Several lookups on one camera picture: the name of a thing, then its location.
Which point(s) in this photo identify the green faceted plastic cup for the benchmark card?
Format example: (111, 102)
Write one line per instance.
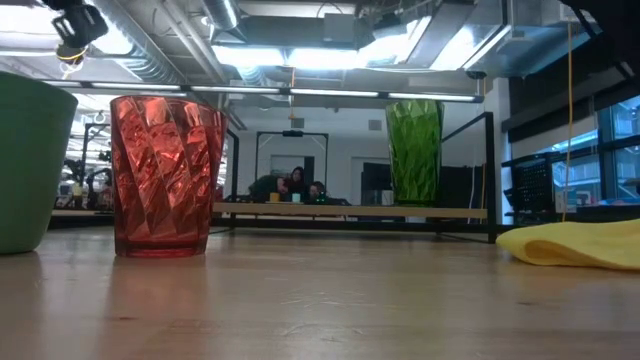
(415, 150)

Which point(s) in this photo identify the white sign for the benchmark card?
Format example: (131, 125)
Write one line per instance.
(565, 201)

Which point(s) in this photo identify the green matte cup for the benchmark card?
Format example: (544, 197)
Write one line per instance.
(30, 160)

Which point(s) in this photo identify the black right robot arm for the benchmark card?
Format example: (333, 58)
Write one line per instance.
(620, 25)

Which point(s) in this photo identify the silver round air duct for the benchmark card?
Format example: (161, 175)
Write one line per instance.
(222, 12)

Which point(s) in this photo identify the small teal cup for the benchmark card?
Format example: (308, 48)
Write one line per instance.
(296, 197)

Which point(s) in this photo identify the person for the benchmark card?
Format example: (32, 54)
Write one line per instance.
(267, 187)
(297, 180)
(320, 194)

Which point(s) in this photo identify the yellow black ceiling reel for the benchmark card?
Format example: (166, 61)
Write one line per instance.
(70, 54)

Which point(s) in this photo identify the black cabinet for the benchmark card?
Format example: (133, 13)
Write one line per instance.
(462, 187)

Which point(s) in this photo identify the black mesh crate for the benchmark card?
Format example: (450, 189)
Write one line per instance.
(532, 185)

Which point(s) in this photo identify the yellow cloth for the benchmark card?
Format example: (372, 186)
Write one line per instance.
(575, 245)

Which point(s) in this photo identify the overhead light bar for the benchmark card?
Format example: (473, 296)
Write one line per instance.
(240, 89)

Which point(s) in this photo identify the red faceted plastic cup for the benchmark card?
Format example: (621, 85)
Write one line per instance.
(165, 175)

